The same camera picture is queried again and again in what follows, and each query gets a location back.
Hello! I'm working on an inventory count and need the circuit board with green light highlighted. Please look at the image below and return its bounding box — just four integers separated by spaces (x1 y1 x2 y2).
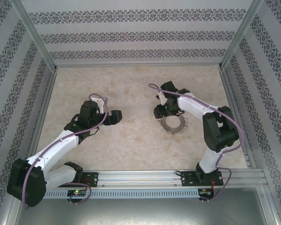
67 189 87 197

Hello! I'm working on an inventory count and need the grey metal sheet panel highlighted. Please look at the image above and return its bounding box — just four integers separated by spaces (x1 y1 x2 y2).
14 198 279 225

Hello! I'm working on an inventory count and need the aluminium frame rail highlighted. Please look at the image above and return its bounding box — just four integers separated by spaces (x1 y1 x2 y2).
219 67 258 169
24 69 58 169
55 62 222 68

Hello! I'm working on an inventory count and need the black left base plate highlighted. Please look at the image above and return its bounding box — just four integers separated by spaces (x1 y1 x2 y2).
79 172 99 188

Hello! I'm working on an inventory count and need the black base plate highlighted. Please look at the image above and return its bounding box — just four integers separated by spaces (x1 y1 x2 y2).
79 172 99 188
181 171 223 188

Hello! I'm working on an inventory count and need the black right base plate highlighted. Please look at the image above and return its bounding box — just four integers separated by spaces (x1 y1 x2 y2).
181 171 223 188

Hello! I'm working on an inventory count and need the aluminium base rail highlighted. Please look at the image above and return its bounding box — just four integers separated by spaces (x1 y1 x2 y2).
83 169 266 188

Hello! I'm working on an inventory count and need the short purple cable loop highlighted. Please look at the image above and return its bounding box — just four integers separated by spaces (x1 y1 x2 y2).
69 186 92 205

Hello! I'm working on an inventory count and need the slotted grey cable duct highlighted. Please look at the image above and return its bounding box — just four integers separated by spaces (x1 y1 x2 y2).
43 187 202 200

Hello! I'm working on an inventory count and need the aluminium frame post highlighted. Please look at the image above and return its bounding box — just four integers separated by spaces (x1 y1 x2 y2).
10 0 58 72
255 186 281 225
218 0 265 71

